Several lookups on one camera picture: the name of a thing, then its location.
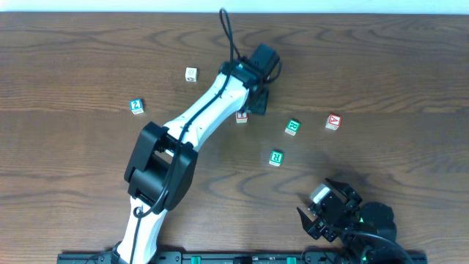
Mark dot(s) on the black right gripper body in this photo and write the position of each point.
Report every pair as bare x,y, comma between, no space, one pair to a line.
333,213

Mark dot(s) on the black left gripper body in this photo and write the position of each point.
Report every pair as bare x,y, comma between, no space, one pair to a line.
259,103

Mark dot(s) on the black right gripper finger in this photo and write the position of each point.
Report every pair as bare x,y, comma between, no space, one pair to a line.
342,188
306,222

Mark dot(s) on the red letter I block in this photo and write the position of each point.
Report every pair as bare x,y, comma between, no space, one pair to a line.
241,117

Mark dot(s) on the blue number 2 block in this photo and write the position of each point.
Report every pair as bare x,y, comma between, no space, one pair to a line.
136,106

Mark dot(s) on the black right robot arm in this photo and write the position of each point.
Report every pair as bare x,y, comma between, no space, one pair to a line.
368,232

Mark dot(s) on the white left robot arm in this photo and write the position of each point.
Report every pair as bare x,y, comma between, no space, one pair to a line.
162,164

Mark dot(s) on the green R block far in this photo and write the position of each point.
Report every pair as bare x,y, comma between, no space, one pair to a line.
292,127

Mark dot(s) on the green r block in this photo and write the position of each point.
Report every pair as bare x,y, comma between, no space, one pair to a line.
292,127
276,158

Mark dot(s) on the green R block near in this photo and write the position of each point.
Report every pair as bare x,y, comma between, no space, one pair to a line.
276,158

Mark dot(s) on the red letter A block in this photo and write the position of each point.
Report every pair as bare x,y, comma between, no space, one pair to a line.
333,122

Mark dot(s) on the white plain face block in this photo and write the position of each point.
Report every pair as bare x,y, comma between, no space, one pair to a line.
191,74

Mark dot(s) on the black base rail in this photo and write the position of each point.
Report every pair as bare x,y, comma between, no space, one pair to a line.
311,257

